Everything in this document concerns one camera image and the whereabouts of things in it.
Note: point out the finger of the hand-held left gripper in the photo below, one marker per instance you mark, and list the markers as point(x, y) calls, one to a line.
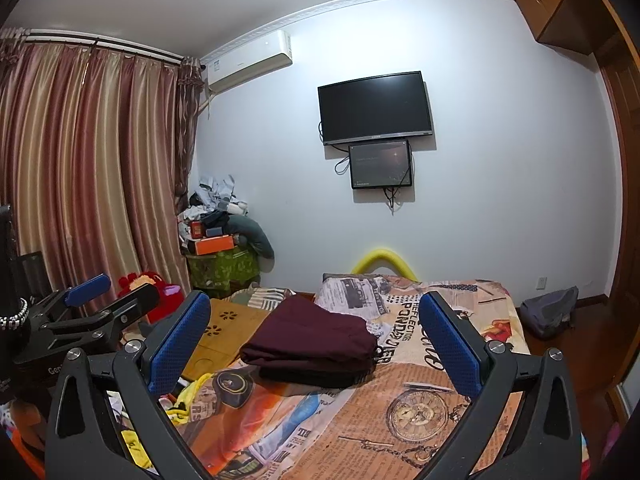
point(90, 286)
point(135, 302)

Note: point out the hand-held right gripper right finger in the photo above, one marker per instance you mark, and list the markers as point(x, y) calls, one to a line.
point(450, 345)

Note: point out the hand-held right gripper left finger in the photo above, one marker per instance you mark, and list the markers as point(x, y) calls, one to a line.
point(180, 345)

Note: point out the maroon button shirt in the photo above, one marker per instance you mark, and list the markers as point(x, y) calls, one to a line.
point(310, 330)

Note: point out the black garment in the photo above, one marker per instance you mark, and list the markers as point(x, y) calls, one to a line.
point(310, 377)

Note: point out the pile of papers and clothes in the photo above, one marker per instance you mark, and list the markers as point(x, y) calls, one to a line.
point(215, 195)

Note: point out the red plush toy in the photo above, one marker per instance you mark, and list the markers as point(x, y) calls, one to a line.
point(150, 280)

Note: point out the wooden lap table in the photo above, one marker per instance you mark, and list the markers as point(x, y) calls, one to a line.
point(235, 325)

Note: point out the green patterned cloth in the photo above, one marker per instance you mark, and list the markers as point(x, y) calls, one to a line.
point(225, 270)

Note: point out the orange box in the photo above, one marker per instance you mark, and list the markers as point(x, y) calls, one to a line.
point(215, 245)

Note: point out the grey backpack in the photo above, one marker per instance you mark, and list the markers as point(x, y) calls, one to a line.
point(550, 310)

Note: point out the yellow foam tube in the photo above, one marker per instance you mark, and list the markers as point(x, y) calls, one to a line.
point(385, 252)

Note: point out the printed bedsheet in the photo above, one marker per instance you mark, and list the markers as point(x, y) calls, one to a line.
point(350, 410)

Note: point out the striped brown curtain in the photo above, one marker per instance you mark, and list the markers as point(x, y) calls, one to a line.
point(90, 160)

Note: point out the small black monitor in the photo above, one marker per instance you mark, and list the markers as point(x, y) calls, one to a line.
point(380, 165)

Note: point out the curtain rod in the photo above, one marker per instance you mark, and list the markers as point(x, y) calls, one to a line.
point(100, 42)

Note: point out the wooden door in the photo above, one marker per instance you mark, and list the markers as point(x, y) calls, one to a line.
point(625, 160)

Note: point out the white air conditioner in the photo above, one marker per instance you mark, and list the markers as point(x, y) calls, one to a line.
point(245, 62)

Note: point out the wall outlet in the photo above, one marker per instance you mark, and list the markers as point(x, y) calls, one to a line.
point(541, 283)

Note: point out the black wall television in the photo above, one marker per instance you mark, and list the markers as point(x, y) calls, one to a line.
point(375, 107)

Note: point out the wooden wall cabinet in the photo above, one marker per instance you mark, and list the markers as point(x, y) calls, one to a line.
point(555, 0)

